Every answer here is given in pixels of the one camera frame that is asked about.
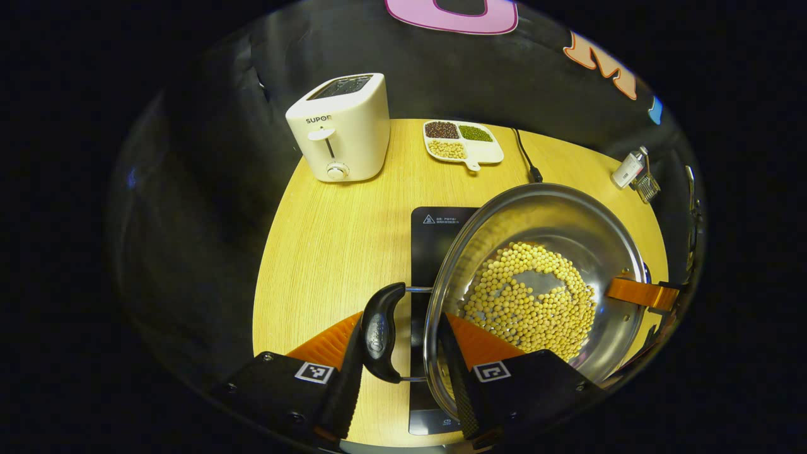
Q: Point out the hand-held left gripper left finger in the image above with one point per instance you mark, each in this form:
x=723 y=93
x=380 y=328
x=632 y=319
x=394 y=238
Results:
x=343 y=403

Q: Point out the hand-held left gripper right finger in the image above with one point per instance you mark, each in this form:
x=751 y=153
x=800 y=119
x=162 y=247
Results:
x=463 y=391

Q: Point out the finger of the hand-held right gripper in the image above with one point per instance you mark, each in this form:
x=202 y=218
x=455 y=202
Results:
x=640 y=291

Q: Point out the black induction cooktop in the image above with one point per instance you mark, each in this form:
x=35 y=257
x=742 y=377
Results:
x=429 y=252

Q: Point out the ribbed glass cup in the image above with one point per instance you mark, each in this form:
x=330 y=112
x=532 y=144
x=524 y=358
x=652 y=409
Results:
x=647 y=186

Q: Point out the pile of yellow soybeans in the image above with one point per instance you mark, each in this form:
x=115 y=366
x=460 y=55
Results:
x=536 y=309

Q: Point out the small clear plastic bottle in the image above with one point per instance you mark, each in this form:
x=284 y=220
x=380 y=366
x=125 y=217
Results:
x=627 y=169

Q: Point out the white divided bean dish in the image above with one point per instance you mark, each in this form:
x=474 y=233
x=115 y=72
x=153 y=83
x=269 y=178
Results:
x=463 y=148

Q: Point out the white toaster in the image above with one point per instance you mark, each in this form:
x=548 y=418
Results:
x=347 y=132

